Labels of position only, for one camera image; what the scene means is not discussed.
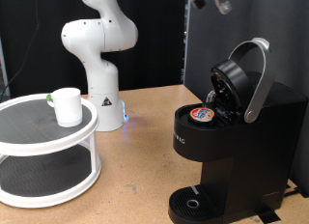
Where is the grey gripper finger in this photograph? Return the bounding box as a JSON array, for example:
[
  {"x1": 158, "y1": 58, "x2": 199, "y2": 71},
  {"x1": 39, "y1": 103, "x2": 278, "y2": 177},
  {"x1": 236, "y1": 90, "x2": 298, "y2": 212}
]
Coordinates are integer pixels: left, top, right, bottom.
[
  {"x1": 210, "y1": 0, "x2": 234, "y2": 15},
  {"x1": 184, "y1": 0, "x2": 208, "y2": 11}
]

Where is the silver Keurig lid handle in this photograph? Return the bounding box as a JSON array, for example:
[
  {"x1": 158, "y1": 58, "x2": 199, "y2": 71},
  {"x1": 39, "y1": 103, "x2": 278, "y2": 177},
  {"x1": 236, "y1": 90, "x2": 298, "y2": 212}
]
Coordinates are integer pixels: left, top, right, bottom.
[{"x1": 227, "y1": 36, "x2": 278, "y2": 124}]

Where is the white coffee pod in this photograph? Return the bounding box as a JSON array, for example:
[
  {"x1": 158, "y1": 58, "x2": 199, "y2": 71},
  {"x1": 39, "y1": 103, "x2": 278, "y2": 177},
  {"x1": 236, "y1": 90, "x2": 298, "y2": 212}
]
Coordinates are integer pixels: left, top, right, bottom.
[{"x1": 188, "y1": 106, "x2": 216, "y2": 124}]

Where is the black Keurig coffee machine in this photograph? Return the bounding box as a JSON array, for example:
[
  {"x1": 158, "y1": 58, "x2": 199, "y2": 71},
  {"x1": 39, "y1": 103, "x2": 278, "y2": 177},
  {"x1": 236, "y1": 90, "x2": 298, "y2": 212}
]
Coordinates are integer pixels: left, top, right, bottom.
[{"x1": 167, "y1": 58, "x2": 309, "y2": 224}]

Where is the white ceramic mug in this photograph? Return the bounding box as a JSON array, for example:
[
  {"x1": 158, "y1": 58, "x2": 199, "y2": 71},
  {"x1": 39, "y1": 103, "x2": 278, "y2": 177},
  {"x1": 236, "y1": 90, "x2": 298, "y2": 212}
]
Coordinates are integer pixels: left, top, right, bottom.
[{"x1": 46, "y1": 87, "x2": 84, "y2": 128}]

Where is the white two-tier turntable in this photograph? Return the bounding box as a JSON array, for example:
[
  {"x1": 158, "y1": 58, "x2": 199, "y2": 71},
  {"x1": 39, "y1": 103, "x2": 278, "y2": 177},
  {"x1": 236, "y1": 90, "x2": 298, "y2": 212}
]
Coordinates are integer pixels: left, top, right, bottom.
[{"x1": 0, "y1": 93, "x2": 102, "y2": 209}]

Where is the perforated metal frame post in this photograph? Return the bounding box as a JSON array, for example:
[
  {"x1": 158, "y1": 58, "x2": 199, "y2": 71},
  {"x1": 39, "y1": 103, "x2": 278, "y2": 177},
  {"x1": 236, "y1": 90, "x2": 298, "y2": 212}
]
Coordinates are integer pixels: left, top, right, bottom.
[{"x1": 182, "y1": 0, "x2": 191, "y2": 85}]

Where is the thin black hanging cable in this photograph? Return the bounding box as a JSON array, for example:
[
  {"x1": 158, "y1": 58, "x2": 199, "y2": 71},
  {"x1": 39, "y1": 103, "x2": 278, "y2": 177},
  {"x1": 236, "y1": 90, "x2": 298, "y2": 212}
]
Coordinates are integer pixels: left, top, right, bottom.
[{"x1": 0, "y1": 0, "x2": 40, "y2": 99}]

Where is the black Keurig power cord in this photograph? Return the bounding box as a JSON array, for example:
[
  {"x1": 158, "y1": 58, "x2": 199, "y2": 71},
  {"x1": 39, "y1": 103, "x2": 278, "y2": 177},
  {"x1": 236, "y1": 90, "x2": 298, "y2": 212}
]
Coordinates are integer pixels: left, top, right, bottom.
[{"x1": 283, "y1": 184, "x2": 309, "y2": 199}]

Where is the grey metal post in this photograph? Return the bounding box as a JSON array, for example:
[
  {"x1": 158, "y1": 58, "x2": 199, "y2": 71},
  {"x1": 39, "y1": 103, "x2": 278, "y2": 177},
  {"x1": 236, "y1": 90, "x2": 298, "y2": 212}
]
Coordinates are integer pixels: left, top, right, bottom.
[{"x1": 0, "y1": 37, "x2": 10, "y2": 97}]

